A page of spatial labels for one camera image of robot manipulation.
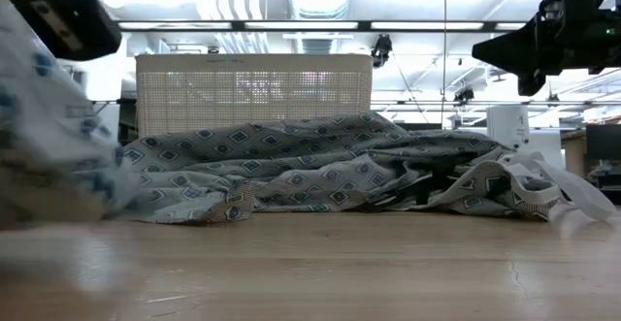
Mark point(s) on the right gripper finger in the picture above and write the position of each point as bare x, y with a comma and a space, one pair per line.
509, 49
530, 84

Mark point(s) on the patterned cloth pack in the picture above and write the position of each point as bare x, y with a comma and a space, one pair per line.
46, 132

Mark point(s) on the white plastic basket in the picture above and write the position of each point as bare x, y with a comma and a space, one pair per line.
252, 93

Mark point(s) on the white box device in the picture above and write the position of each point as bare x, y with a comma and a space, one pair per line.
508, 126

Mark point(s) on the black monitor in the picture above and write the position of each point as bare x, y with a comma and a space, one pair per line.
604, 141

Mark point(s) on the black overhead beam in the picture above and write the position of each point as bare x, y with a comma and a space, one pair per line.
301, 25

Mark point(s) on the grey patterned hospital gown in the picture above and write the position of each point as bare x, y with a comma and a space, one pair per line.
315, 166

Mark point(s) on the black hanging camera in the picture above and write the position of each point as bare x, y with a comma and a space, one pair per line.
382, 49

